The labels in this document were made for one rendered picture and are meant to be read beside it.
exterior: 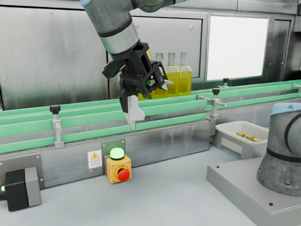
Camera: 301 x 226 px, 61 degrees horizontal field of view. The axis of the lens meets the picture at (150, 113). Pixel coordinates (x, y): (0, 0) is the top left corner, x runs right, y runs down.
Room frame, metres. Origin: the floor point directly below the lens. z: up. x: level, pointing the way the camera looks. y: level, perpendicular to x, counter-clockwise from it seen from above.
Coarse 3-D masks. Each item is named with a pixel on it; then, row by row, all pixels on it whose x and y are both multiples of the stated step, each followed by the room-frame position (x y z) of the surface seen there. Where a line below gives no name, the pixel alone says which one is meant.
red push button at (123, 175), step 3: (120, 171) 0.70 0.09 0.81; (123, 171) 0.70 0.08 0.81; (126, 171) 0.70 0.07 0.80; (120, 174) 0.69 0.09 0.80; (123, 174) 0.69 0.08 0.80; (126, 174) 0.70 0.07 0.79; (129, 174) 0.71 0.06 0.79; (120, 177) 0.69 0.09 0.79; (123, 177) 0.69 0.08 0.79; (126, 177) 0.70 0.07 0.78; (120, 180) 0.69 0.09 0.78; (123, 180) 0.70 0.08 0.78
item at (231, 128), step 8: (216, 128) 1.01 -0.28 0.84; (224, 128) 1.04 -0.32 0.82; (232, 128) 1.06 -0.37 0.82; (240, 128) 1.08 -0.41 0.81; (248, 128) 1.06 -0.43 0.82; (256, 128) 1.02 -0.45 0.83; (264, 128) 0.99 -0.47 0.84; (232, 136) 0.94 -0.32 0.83; (240, 136) 0.90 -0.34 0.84; (256, 136) 1.01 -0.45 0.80; (264, 136) 0.98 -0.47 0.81; (256, 144) 0.84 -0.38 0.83
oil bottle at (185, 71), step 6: (180, 66) 1.07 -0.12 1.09; (186, 66) 1.07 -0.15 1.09; (180, 72) 1.06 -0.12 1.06; (186, 72) 1.06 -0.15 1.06; (180, 78) 1.06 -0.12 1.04; (186, 78) 1.06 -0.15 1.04; (180, 84) 1.06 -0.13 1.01; (186, 84) 1.06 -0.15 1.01; (180, 90) 1.06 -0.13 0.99; (186, 90) 1.07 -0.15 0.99
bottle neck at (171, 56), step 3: (168, 54) 1.06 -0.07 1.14; (171, 54) 1.05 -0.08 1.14; (174, 54) 1.06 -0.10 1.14; (168, 57) 1.06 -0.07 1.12; (171, 57) 1.05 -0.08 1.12; (174, 57) 1.06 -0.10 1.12; (168, 60) 1.06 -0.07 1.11; (171, 60) 1.05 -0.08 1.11; (174, 60) 1.06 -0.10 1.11; (168, 63) 1.06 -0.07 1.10; (171, 63) 1.05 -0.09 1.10; (174, 63) 1.06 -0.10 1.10
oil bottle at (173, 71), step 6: (168, 66) 1.05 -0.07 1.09; (174, 66) 1.05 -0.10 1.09; (168, 72) 1.03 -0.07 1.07; (174, 72) 1.04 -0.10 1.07; (168, 78) 1.03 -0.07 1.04; (174, 78) 1.04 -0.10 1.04; (168, 84) 1.03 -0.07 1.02; (174, 84) 1.04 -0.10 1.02; (168, 90) 1.03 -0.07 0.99; (174, 90) 1.04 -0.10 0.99; (168, 96) 1.03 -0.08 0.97; (174, 96) 1.04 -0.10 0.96
